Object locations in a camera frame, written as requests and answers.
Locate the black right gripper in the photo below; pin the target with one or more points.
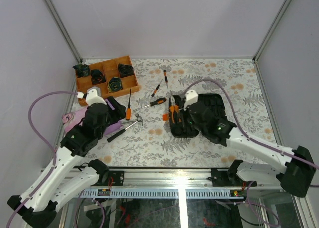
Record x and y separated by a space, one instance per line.
183 115

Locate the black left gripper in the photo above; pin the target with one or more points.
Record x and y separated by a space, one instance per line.
119 113

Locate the black plastic tool case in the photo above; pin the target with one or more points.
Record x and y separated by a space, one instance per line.
211 105

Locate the orange black needle-nose pliers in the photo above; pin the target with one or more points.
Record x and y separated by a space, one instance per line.
175 112

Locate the claw hammer black handle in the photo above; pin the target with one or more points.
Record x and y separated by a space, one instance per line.
124 130

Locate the small precision screwdriver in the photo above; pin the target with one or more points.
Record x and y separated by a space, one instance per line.
156 88
166 79

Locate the purple cloth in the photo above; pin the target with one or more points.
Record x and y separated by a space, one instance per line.
71 119

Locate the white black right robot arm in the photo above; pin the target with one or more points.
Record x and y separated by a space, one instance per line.
292 169

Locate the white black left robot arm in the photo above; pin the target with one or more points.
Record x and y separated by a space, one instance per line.
39 205

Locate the long orange black screwdriver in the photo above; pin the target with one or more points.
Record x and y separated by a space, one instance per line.
128 110

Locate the orange case latch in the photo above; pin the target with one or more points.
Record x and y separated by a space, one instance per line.
166 117

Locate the orange wooden compartment tray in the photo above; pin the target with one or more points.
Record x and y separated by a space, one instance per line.
110 69

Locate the thick orange black screwdriver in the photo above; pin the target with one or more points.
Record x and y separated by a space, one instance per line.
153 103

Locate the dark rolled tape far left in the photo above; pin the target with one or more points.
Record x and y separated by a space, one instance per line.
81 70

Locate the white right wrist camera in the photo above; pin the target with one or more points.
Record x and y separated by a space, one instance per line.
191 97

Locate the aluminium front rail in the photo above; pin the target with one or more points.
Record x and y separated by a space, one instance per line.
167 177

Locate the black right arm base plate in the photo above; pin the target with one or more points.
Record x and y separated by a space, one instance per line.
220 177

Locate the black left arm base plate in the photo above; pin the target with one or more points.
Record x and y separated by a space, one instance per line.
112 179

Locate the grey slotted cable duct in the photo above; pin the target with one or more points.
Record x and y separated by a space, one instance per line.
159 193

